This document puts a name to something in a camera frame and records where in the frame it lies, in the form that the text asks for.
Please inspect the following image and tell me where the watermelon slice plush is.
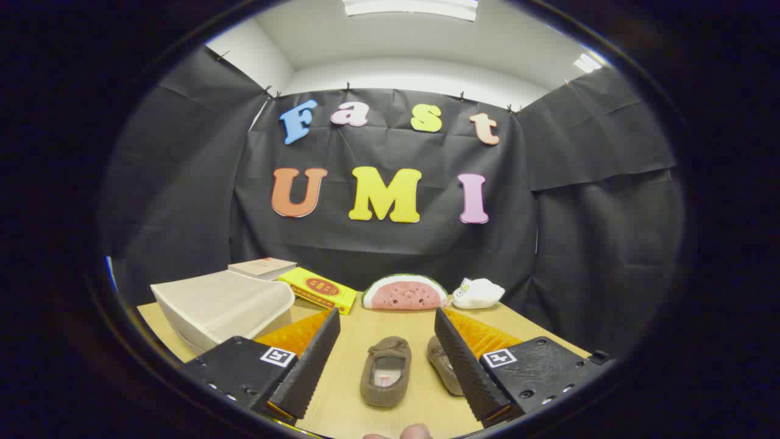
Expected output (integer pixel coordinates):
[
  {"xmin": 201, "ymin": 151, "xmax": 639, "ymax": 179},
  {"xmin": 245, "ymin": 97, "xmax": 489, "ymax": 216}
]
[{"xmin": 361, "ymin": 274, "xmax": 450, "ymax": 311}]

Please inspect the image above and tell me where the black backdrop cloth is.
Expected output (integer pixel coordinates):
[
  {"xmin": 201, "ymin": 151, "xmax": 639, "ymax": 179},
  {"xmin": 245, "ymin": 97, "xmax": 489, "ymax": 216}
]
[{"xmin": 101, "ymin": 46, "xmax": 686, "ymax": 360}]

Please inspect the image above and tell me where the yellow book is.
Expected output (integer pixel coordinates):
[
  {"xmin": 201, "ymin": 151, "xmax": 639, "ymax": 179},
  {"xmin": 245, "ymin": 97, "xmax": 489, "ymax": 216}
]
[{"xmin": 278, "ymin": 267, "xmax": 358, "ymax": 315}]

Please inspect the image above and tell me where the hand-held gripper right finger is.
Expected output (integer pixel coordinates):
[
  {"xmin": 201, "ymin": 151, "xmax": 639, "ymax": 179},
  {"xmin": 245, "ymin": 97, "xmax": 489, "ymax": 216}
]
[{"xmin": 434, "ymin": 307, "xmax": 616, "ymax": 427}]

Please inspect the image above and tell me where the long ceiling light panel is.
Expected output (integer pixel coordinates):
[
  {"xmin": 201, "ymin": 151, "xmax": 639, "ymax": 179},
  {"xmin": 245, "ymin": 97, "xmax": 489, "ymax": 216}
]
[{"xmin": 341, "ymin": 0, "xmax": 479, "ymax": 23}]

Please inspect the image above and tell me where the white plush toy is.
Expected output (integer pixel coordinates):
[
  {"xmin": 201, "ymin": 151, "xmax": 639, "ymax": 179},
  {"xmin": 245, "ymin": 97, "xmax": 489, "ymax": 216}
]
[{"xmin": 452, "ymin": 277, "xmax": 506, "ymax": 310}]

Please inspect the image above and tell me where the beige fabric storage box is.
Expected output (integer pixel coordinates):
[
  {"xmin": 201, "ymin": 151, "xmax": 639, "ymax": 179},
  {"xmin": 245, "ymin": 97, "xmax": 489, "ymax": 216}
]
[{"xmin": 151, "ymin": 270, "xmax": 296, "ymax": 354}]

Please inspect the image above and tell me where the beige book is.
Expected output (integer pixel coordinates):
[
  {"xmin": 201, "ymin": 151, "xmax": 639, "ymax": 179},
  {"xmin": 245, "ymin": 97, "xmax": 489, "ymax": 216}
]
[{"xmin": 228, "ymin": 257, "xmax": 297, "ymax": 281}]

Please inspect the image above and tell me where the brown fuzzy shoe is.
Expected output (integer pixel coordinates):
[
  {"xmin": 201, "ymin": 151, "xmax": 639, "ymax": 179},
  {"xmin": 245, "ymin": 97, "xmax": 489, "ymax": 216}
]
[
  {"xmin": 360, "ymin": 336, "xmax": 412, "ymax": 408},
  {"xmin": 427, "ymin": 335, "xmax": 465, "ymax": 397}
]

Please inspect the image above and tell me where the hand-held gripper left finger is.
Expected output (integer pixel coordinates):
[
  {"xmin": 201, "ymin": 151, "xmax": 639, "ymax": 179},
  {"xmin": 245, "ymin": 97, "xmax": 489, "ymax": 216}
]
[{"xmin": 183, "ymin": 307, "xmax": 342, "ymax": 426}]

